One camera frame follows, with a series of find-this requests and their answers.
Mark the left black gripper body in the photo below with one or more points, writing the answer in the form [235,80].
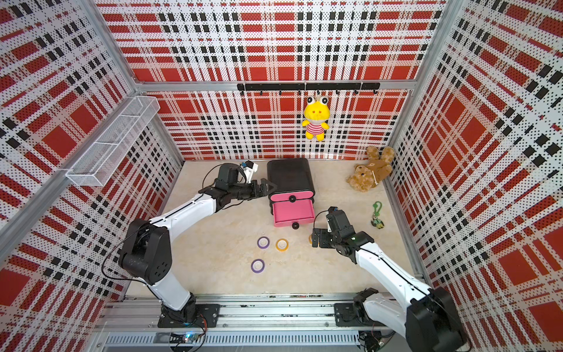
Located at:
[244,191]

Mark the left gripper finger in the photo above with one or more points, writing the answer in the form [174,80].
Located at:
[267,186]
[264,194]

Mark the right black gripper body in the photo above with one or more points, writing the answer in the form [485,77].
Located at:
[328,240]

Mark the black pink drawer cabinet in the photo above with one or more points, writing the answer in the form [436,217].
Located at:
[292,203]

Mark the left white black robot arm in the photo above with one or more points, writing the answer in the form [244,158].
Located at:
[147,249]

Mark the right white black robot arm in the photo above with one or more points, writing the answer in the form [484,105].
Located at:
[427,318]

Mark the purple tape roll upper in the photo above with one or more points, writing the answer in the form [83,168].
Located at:
[263,242]

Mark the purple tape roll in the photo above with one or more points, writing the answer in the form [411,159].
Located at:
[263,242]
[258,266]

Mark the purple tape roll lower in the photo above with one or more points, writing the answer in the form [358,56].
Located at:
[258,266]

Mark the brown teddy bear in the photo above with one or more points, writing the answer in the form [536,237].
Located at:
[377,168]

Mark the yellow frog plush toy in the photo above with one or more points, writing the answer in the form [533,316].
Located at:
[316,115]

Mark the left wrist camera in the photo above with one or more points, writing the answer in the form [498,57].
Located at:
[249,169]

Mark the green keychain toy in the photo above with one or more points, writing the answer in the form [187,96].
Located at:
[376,221]

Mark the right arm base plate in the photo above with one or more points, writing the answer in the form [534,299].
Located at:
[347,315]

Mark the aluminium front rail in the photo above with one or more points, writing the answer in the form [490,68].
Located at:
[267,322]

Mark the black hook rail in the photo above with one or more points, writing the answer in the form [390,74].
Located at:
[282,87]

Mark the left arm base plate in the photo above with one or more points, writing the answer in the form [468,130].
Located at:
[203,315]

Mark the white wire mesh shelf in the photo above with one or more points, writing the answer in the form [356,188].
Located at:
[101,159]

